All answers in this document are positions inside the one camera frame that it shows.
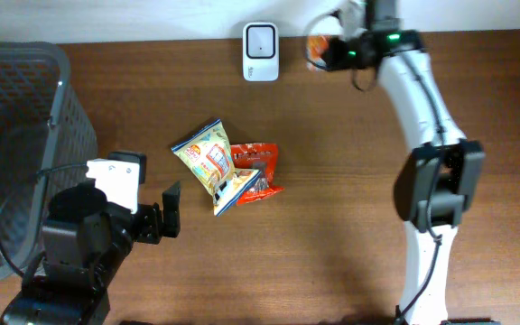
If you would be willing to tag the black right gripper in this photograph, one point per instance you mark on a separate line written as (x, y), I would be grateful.
(333, 55)

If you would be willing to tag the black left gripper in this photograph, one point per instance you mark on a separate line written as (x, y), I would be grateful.
(153, 230)

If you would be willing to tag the orange Kleenex tissue pack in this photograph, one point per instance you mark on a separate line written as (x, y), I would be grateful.
(316, 45)

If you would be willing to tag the yellow snack bag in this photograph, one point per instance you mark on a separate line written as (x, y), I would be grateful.
(208, 155)

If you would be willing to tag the red snack bag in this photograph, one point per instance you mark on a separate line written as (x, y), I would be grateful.
(262, 157)

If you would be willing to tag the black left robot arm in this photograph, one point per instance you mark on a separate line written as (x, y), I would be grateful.
(90, 230)

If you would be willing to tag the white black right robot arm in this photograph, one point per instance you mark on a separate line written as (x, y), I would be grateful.
(438, 181)

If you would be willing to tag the white barcode scanner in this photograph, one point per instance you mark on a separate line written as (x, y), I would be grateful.
(260, 52)

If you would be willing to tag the grey plastic mesh basket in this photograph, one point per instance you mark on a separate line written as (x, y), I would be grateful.
(42, 125)

